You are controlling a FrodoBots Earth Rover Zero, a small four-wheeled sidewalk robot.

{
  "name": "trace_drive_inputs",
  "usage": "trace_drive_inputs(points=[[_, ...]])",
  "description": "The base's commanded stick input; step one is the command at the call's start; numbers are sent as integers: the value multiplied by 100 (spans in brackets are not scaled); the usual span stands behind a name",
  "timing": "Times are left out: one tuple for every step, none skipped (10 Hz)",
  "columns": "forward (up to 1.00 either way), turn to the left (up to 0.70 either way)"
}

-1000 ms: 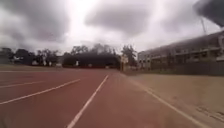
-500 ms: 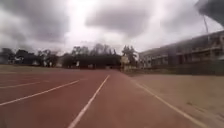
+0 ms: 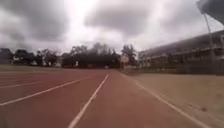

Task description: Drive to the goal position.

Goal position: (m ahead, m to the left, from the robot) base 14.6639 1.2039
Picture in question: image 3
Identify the long low building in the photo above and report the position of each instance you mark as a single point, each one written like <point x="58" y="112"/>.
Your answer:
<point x="186" y="50"/>

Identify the grass field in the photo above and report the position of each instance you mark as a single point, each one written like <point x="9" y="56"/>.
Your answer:
<point x="23" y="67"/>

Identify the row of trees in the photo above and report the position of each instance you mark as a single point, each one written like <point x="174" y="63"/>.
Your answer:
<point x="90" y="58"/>

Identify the dark fence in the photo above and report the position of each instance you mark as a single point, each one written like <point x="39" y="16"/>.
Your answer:
<point x="186" y="68"/>

